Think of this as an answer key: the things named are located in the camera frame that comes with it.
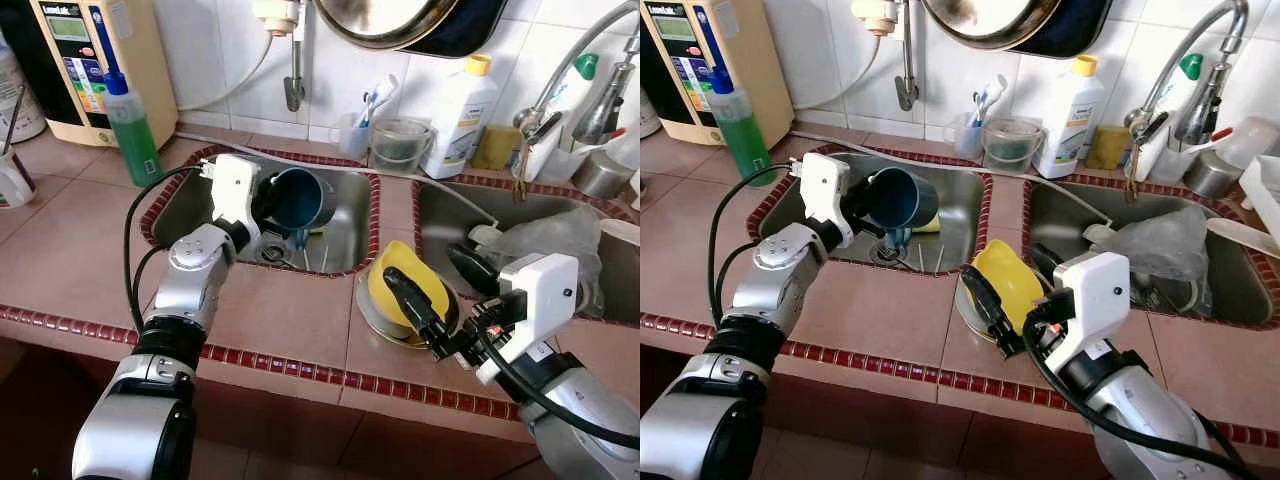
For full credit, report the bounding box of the white plastic dish rack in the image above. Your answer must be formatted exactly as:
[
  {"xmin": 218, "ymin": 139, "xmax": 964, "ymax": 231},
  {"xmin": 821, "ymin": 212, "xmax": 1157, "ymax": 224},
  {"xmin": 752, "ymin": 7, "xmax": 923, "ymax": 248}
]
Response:
[{"xmin": 1240, "ymin": 155, "xmax": 1280, "ymax": 236}]

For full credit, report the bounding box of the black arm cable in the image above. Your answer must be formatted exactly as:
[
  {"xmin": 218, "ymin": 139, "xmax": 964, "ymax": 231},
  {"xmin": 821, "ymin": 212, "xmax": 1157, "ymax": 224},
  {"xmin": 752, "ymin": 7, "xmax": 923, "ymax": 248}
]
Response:
[
  {"xmin": 122, "ymin": 163, "xmax": 216, "ymax": 331},
  {"xmin": 470, "ymin": 325, "xmax": 641, "ymax": 451},
  {"xmin": 1020, "ymin": 320, "xmax": 1261, "ymax": 480},
  {"xmin": 707, "ymin": 163, "xmax": 806, "ymax": 326}
]

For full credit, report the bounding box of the white bottle green cap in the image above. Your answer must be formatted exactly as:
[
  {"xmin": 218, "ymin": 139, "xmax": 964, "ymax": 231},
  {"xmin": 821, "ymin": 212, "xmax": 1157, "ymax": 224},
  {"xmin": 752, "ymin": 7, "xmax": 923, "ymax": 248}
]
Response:
[
  {"xmin": 1140, "ymin": 53, "xmax": 1204, "ymax": 181},
  {"xmin": 525, "ymin": 53, "xmax": 601, "ymax": 181}
]

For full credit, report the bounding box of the ochre scouring sponge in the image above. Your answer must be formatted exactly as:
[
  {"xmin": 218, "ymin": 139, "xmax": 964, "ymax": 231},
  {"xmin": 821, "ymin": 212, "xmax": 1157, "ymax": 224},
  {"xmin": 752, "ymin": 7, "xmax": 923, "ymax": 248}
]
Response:
[
  {"xmin": 472, "ymin": 125, "xmax": 521, "ymax": 171},
  {"xmin": 1085, "ymin": 125, "xmax": 1131, "ymax": 171}
]

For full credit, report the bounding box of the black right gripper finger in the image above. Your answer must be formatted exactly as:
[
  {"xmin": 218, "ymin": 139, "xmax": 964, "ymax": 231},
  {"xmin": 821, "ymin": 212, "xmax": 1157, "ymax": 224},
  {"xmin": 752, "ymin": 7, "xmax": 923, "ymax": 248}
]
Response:
[
  {"xmin": 960, "ymin": 265, "xmax": 1026, "ymax": 356},
  {"xmin": 383, "ymin": 265, "xmax": 453, "ymax": 351},
  {"xmin": 447, "ymin": 243, "xmax": 501, "ymax": 296},
  {"xmin": 1030, "ymin": 243, "xmax": 1069, "ymax": 286}
]

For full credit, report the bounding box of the hanging black pan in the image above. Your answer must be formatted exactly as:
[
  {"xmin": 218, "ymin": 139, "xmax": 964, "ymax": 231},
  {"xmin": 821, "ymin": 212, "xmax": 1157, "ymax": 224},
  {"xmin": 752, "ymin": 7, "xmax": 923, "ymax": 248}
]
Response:
[
  {"xmin": 1010, "ymin": 0, "xmax": 1114, "ymax": 59},
  {"xmin": 410, "ymin": 0, "xmax": 511, "ymax": 59}
]

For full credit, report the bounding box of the clear plastic toothbrush cup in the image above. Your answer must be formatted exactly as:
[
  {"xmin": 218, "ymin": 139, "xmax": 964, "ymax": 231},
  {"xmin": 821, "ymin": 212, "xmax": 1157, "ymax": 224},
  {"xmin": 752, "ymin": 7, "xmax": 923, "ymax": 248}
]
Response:
[
  {"xmin": 335, "ymin": 112, "xmax": 373, "ymax": 161},
  {"xmin": 945, "ymin": 112, "xmax": 984, "ymax": 161}
]

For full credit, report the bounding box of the green liquid bottle blue cap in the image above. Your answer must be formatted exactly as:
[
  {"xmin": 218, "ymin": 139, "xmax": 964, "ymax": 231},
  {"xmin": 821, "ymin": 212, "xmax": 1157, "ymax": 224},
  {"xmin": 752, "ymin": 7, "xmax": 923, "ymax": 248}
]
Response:
[
  {"xmin": 100, "ymin": 70, "xmax": 166, "ymax": 188},
  {"xmin": 708, "ymin": 68, "xmax": 776, "ymax": 188}
]

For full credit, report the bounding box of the white curved wall hose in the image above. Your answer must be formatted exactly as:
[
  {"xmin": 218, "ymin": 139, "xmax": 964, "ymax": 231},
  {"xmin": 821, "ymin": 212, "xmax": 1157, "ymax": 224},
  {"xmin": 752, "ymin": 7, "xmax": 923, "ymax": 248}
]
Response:
[
  {"xmin": 176, "ymin": 33, "xmax": 277, "ymax": 113},
  {"xmin": 793, "ymin": 33, "xmax": 883, "ymax": 113}
]

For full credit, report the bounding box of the hanging steel wok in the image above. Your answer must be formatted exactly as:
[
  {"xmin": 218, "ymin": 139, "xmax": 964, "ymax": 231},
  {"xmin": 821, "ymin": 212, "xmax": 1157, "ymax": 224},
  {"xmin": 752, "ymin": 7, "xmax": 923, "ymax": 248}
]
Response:
[
  {"xmin": 312, "ymin": 0, "xmax": 466, "ymax": 51},
  {"xmin": 920, "ymin": 0, "xmax": 1071, "ymax": 51}
]

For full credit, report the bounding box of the clear plastic bag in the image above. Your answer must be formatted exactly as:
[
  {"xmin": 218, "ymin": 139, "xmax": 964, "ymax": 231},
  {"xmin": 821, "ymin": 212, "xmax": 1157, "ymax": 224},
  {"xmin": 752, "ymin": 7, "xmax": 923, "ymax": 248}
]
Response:
[
  {"xmin": 1090, "ymin": 205, "xmax": 1211, "ymax": 311},
  {"xmin": 490, "ymin": 205, "xmax": 606, "ymax": 311}
]

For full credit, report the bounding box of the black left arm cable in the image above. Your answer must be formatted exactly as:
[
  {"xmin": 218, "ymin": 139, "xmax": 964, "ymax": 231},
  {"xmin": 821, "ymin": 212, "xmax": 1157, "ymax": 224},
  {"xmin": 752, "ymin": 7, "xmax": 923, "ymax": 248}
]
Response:
[
  {"xmin": 122, "ymin": 163, "xmax": 216, "ymax": 331},
  {"xmin": 707, "ymin": 163, "xmax": 806, "ymax": 326}
]

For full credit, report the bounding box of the brown kitchen cabinet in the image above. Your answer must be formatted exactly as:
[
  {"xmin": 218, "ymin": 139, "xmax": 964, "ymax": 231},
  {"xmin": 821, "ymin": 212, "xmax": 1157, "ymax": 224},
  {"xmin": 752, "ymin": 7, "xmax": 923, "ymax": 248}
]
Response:
[
  {"xmin": 190, "ymin": 370, "xmax": 561, "ymax": 480},
  {"xmin": 770, "ymin": 380, "xmax": 1111, "ymax": 480}
]

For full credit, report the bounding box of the steel gooseneck faucet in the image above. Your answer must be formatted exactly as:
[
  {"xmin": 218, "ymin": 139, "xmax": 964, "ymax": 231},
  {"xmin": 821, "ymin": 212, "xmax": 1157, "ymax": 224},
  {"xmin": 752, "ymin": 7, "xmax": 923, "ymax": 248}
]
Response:
[
  {"xmin": 1122, "ymin": 0, "xmax": 1251, "ymax": 201},
  {"xmin": 510, "ymin": 0, "xmax": 641, "ymax": 201}
]

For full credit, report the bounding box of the small steel cup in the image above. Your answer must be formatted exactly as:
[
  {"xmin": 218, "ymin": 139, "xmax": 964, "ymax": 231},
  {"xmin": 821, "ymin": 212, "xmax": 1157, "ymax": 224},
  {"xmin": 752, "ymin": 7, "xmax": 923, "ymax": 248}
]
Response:
[
  {"xmin": 1180, "ymin": 150, "xmax": 1241, "ymax": 199},
  {"xmin": 570, "ymin": 150, "xmax": 633, "ymax": 199}
]

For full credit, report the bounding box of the thin metal stick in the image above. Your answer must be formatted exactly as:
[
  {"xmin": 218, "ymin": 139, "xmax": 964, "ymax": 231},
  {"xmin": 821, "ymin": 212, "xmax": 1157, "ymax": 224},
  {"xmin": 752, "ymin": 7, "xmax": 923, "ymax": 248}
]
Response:
[{"xmin": 5, "ymin": 85, "xmax": 28, "ymax": 156}]

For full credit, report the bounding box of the translucent plastic container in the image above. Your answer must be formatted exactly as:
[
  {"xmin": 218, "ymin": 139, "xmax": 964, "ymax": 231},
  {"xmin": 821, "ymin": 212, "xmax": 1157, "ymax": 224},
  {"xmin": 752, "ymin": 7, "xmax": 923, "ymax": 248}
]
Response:
[
  {"xmin": 1215, "ymin": 117, "xmax": 1280, "ymax": 171},
  {"xmin": 605, "ymin": 125, "xmax": 641, "ymax": 171}
]

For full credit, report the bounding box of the dark blue mug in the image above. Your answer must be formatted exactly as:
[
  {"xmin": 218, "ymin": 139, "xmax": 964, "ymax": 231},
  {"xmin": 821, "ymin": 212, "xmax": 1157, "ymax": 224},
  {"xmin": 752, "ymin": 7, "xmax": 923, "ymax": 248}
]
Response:
[
  {"xmin": 255, "ymin": 167, "xmax": 339, "ymax": 251},
  {"xmin": 865, "ymin": 167, "xmax": 941, "ymax": 251}
]

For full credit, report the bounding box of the white detergent bottle yellow cap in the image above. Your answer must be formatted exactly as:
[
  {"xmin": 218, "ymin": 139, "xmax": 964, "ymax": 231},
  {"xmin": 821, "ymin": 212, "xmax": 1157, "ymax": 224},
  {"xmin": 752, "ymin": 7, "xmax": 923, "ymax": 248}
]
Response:
[
  {"xmin": 420, "ymin": 55, "xmax": 499, "ymax": 181},
  {"xmin": 1033, "ymin": 55, "xmax": 1106, "ymax": 181}
]

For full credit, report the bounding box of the shallow steel plate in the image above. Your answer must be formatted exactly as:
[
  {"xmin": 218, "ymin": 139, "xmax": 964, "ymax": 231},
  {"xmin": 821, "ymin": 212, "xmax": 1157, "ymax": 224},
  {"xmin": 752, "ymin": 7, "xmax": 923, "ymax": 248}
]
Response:
[
  {"xmin": 955, "ymin": 280, "xmax": 1051, "ymax": 346},
  {"xmin": 355, "ymin": 278, "xmax": 463, "ymax": 351}
]

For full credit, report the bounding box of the steel sink basin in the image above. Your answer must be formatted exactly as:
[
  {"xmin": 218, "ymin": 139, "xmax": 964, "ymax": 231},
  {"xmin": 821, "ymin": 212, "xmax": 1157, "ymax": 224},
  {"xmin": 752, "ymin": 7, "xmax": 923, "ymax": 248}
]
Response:
[
  {"xmin": 143, "ymin": 145, "xmax": 383, "ymax": 279},
  {"xmin": 1020, "ymin": 175, "xmax": 1280, "ymax": 331},
  {"xmin": 410, "ymin": 172, "xmax": 641, "ymax": 326},
  {"xmin": 745, "ymin": 143, "xmax": 996, "ymax": 276}
]

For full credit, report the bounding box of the steel wall tap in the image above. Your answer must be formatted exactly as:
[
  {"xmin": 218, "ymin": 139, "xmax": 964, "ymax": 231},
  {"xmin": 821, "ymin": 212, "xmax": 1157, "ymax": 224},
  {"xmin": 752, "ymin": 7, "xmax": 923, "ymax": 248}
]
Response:
[
  {"xmin": 252, "ymin": 0, "xmax": 309, "ymax": 113},
  {"xmin": 850, "ymin": 0, "xmax": 921, "ymax": 111}
]

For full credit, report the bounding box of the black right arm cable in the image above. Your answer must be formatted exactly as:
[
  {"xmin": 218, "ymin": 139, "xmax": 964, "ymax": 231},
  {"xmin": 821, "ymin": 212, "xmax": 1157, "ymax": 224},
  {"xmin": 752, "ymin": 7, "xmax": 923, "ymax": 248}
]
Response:
[
  {"xmin": 470, "ymin": 325, "xmax": 641, "ymax": 451},
  {"xmin": 1020, "ymin": 320, "xmax": 1261, "ymax": 480}
]

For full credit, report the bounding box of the beige water ioniser appliance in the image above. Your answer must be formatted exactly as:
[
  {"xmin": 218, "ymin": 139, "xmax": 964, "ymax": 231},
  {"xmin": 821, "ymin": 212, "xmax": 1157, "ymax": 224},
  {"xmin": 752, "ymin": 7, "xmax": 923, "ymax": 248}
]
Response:
[
  {"xmin": 25, "ymin": 0, "xmax": 179, "ymax": 148},
  {"xmin": 640, "ymin": 0, "xmax": 796, "ymax": 149}
]

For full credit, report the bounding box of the yellow plastic bowl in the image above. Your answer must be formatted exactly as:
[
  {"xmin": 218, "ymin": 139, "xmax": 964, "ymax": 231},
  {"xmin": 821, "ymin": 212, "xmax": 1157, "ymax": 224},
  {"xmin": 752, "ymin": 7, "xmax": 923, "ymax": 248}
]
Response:
[
  {"xmin": 367, "ymin": 240, "xmax": 453, "ymax": 336},
  {"xmin": 968, "ymin": 240, "xmax": 1046, "ymax": 331}
]

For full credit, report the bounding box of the clear plastic small bucket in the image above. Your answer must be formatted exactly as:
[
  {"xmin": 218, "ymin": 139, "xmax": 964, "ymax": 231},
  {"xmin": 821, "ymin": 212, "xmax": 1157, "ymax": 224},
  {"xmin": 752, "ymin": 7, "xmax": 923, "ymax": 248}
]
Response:
[
  {"xmin": 368, "ymin": 117, "xmax": 434, "ymax": 176},
  {"xmin": 980, "ymin": 117, "xmax": 1046, "ymax": 176}
]

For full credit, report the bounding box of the white toothbrush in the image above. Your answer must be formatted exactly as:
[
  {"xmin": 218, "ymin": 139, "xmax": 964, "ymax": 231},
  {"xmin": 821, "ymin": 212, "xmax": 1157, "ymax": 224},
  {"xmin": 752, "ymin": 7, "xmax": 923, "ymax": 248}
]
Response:
[
  {"xmin": 975, "ymin": 75, "xmax": 1009, "ymax": 126},
  {"xmin": 365, "ymin": 75, "xmax": 399, "ymax": 126}
]

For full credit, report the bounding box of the small white cup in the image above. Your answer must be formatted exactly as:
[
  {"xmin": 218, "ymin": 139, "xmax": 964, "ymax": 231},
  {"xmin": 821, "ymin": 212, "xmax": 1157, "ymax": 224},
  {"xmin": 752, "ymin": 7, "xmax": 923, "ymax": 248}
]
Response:
[{"xmin": 0, "ymin": 150, "xmax": 38, "ymax": 209}]

